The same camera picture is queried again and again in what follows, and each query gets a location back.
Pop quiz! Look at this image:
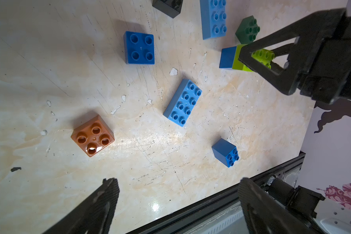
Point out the blue small lego brick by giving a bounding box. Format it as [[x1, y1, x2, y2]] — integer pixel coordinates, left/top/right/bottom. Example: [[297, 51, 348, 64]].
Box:
[[212, 138, 239, 168]]

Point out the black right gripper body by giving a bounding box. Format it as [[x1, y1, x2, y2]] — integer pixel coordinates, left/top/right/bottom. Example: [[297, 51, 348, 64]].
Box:
[[292, 9, 351, 104]]

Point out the white cable duct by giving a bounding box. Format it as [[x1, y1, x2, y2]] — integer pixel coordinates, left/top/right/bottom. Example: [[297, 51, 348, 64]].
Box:
[[191, 211, 244, 234]]

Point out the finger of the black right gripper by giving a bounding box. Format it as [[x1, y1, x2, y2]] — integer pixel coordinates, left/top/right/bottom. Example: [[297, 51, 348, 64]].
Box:
[[239, 13, 319, 96]]

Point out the light blue long lego brick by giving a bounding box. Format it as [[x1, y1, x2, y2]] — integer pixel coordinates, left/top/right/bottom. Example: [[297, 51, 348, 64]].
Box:
[[163, 79, 202, 127]]

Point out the brown square lego brick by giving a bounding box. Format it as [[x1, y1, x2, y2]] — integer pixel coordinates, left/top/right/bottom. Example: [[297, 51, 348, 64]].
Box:
[[71, 115, 115, 157]]

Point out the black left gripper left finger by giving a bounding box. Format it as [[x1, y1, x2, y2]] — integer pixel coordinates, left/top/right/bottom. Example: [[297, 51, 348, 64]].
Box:
[[45, 178, 120, 234]]

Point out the blue square lego brick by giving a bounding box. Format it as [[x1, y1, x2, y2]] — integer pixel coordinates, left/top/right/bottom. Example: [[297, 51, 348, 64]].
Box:
[[123, 31, 155, 64]]

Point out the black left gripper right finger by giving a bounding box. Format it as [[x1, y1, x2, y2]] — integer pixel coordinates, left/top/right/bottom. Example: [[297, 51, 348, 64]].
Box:
[[238, 177, 325, 234]]

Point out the lime green lego brick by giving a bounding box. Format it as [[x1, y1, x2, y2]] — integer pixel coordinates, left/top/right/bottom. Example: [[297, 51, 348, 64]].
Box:
[[232, 44, 275, 72]]

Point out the small dark green lego brick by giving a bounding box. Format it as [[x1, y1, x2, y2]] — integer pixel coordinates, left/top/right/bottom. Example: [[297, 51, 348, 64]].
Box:
[[236, 16, 261, 44]]

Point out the black small lego brick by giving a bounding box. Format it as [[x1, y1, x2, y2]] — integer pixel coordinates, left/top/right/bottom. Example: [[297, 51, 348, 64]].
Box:
[[152, 0, 183, 18]]

